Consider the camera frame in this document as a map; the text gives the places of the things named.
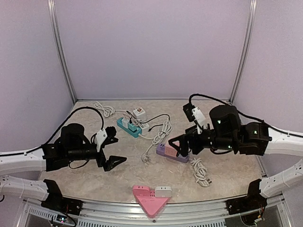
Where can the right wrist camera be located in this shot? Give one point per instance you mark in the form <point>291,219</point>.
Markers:
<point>195,115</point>

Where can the pink charger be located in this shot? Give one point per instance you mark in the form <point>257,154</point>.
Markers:
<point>139,190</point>

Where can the white power strip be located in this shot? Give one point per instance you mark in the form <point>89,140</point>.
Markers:
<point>109,111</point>

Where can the right aluminium frame post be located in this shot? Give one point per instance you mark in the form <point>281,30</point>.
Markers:
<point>245,50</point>

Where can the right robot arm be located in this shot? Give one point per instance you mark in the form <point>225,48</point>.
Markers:
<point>234,131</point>

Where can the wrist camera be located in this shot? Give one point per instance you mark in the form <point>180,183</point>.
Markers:
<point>99,137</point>
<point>195,115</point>

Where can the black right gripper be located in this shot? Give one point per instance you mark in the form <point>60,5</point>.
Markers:
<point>191,134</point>

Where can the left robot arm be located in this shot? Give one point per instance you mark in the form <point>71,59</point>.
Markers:
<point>72,145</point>

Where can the left aluminium frame post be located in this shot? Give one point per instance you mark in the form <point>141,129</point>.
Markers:
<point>60,51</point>

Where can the pink cube socket adapter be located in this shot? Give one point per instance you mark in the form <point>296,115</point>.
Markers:
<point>170,151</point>

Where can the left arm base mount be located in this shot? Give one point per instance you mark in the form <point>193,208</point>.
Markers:
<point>56,201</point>

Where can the pink triangular power strip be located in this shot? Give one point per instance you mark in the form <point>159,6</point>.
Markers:
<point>152,205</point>

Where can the aluminium front rail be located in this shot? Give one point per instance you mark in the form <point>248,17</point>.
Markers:
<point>190,214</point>

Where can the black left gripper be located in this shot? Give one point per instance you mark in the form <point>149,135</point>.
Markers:
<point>109,165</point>

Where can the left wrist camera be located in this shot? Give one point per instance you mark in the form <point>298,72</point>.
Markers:
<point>99,137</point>

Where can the white cube socket adapter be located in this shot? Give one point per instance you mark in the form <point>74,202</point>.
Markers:
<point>140,114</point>

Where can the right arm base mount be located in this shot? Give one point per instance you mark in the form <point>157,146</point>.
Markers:
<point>252,201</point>

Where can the aluminium frame post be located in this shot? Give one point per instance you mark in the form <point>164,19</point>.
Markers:
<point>60,51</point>
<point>245,50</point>

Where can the purple power strip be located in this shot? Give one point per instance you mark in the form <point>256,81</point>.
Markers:
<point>200,171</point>

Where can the small white cube charger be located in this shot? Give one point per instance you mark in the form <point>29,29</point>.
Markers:
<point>125,122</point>

